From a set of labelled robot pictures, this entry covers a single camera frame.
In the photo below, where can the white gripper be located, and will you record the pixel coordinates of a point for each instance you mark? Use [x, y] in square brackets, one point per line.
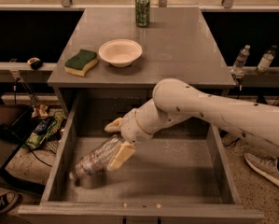
[130, 127]

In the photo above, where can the clear plastic water bottle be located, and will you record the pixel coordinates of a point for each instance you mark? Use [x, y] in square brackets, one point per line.
[97, 159]

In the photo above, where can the white paper bowl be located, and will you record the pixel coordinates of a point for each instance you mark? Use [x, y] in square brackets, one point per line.
[120, 52]

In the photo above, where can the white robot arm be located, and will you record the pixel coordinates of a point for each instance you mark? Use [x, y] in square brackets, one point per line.
[174, 101]

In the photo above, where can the open grey top drawer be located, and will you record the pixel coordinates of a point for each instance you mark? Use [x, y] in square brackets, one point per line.
[182, 176]

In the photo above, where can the grey cabinet with top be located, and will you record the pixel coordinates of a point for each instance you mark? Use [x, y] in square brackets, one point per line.
[176, 44]

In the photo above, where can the clear bottle on shelf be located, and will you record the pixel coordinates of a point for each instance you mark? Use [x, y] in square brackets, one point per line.
[238, 65]

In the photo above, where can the green snack bags pile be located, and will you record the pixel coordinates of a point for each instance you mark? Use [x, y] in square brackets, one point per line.
[48, 131]

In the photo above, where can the green yellow sponge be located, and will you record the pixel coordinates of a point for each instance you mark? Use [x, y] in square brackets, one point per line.
[81, 63]

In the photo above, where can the dark chair at left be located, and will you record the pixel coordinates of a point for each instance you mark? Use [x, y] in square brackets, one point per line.
[16, 125]

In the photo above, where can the yellow black tape measure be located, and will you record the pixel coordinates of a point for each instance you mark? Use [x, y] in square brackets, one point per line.
[35, 63]

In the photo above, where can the black canvas sneaker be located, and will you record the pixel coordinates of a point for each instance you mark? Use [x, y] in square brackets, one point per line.
[8, 201]

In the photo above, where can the green soda can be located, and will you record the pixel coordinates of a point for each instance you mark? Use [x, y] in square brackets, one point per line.
[142, 8]

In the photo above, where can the grey knit sneaker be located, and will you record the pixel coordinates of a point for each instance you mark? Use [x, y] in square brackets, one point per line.
[267, 167]

